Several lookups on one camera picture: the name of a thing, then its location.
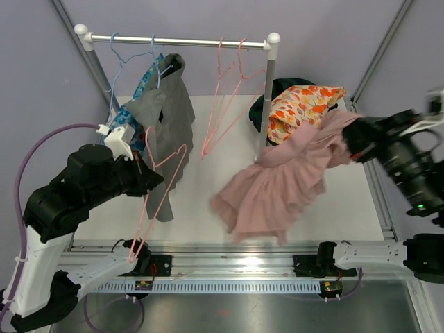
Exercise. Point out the silver clothes rack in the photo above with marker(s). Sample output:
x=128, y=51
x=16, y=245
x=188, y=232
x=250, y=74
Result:
x=270, y=45

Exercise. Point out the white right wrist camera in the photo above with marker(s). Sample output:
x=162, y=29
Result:
x=434, y=115

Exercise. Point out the aluminium frame post right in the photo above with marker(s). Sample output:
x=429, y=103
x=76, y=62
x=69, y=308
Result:
x=385, y=43

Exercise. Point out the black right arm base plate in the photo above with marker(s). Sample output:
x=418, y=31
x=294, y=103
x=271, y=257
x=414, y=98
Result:
x=306, y=266

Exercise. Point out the grey skirt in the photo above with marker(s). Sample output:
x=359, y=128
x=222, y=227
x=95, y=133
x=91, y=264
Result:
x=168, y=114

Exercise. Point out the aluminium frame post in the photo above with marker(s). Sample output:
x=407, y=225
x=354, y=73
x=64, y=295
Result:
x=89, y=58
x=385, y=43

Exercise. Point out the orange floral skirt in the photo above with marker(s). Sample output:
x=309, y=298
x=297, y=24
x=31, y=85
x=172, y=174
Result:
x=298, y=104

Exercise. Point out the pink pleated skirt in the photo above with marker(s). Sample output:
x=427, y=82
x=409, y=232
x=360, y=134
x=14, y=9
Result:
x=266, y=198

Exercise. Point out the blue floral garment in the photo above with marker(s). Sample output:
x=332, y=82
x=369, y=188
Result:
x=129, y=114

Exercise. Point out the dark green plaid skirt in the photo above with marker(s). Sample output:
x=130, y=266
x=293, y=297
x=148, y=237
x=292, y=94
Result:
x=279, y=85

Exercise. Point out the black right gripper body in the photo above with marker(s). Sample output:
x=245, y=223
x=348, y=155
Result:
x=381, y=135

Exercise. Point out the pink wire hanger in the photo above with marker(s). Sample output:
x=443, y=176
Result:
x=225, y=101

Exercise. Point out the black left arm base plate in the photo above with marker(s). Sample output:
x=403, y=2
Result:
x=151, y=265

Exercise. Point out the pink hanger of floral skirt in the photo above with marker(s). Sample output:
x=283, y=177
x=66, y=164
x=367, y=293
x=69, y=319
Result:
x=212, y=126

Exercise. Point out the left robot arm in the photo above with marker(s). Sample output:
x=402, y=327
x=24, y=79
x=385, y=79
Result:
x=92, y=176

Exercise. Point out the white slotted cable duct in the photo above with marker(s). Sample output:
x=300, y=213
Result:
x=209, y=286

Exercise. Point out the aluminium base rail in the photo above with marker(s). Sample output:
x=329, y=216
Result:
x=271, y=262

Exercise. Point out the aluminium frame post left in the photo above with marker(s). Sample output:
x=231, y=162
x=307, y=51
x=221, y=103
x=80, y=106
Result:
x=89, y=58

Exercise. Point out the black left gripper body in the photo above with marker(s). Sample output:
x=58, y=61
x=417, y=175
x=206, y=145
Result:
x=127, y=176

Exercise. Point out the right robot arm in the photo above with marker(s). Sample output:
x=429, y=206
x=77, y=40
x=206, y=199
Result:
x=419, y=182

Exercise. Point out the blue wire hanger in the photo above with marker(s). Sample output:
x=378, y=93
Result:
x=156, y=52
x=114, y=104

